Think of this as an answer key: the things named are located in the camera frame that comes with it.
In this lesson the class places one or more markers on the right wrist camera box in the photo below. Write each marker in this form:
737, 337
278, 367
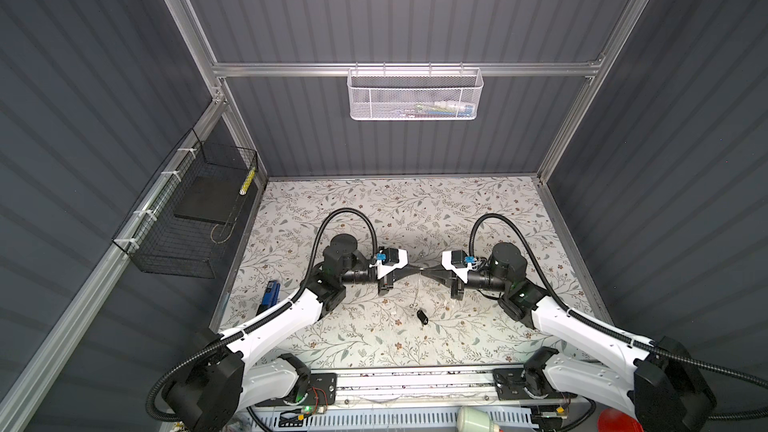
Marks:
458, 262

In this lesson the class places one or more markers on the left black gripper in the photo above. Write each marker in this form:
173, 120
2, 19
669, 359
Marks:
385, 285

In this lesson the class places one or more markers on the perforated metal ring disc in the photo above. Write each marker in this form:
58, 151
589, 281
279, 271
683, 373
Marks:
417, 288

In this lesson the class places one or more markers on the white wire mesh basket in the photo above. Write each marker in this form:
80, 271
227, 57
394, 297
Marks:
414, 94

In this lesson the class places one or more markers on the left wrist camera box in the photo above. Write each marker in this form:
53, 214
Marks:
388, 260

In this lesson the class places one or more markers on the yellow marker pen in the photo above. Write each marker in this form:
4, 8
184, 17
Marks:
247, 181

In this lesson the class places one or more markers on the black head key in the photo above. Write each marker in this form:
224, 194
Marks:
422, 317

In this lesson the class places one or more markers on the black wire wall basket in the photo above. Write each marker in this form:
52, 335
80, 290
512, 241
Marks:
189, 221

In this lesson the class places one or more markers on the white slotted cable duct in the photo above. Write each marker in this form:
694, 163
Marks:
393, 419

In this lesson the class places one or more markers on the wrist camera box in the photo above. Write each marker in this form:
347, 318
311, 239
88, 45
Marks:
388, 260
458, 262

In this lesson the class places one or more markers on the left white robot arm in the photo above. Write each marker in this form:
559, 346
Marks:
227, 376

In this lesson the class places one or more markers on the black foam pad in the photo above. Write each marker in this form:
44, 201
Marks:
210, 200

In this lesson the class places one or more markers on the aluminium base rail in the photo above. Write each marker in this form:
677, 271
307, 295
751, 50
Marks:
420, 387

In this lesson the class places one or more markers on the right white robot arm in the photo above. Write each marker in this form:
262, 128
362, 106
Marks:
661, 394

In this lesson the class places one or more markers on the blue object at table edge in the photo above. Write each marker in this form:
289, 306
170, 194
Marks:
270, 296

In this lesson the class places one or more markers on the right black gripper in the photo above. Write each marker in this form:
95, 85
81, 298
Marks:
448, 277

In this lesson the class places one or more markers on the pale green plastic object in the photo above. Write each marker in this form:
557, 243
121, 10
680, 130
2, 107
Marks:
471, 419

